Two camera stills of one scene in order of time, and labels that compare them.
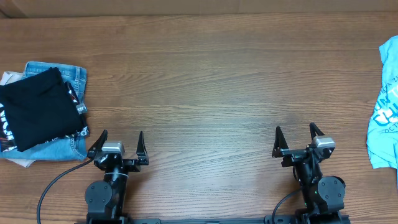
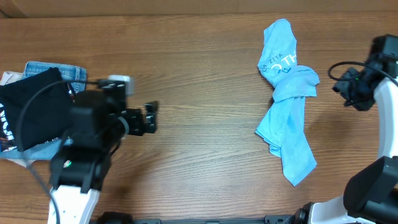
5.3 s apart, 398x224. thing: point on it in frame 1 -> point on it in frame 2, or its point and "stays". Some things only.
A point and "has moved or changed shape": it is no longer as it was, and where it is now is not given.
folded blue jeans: x=73 y=149 stays
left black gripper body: x=131 y=166 -> x=136 y=125
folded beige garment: x=7 y=79 stays
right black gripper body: x=293 y=157 -> x=356 y=89
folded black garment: x=40 y=107 stays
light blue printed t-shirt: x=382 y=136 has moved or changed shape
